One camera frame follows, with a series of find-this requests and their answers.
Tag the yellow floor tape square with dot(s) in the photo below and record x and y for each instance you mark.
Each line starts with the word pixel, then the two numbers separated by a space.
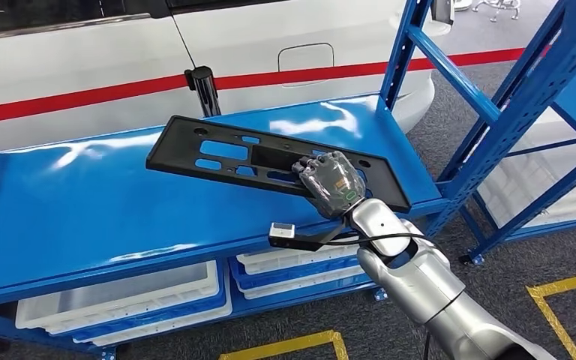
pixel 566 282

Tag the black plastic plate bracket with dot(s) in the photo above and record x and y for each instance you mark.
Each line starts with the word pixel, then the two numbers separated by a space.
pixel 183 144

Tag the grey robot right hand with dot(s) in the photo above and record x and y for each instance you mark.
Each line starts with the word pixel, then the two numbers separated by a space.
pixel 332 184

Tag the chrome chair base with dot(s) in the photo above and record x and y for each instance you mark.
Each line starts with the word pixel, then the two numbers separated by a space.
pixel 496 10

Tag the white car with red stripe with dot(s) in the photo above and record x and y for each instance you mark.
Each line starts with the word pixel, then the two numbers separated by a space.
pixel 94 59

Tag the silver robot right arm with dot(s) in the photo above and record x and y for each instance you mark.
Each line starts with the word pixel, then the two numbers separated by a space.
pixel 417 283

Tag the black barrier post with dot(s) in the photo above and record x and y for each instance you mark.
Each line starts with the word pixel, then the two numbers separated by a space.
pixel 203 92

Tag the white plastic crate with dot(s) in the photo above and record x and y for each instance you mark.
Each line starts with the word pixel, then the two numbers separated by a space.
pixel 566 206
pixel 293 288
pixel 551 129
pixel 119 298
pixel 293 258
pixel 193 320
pixel 531 171

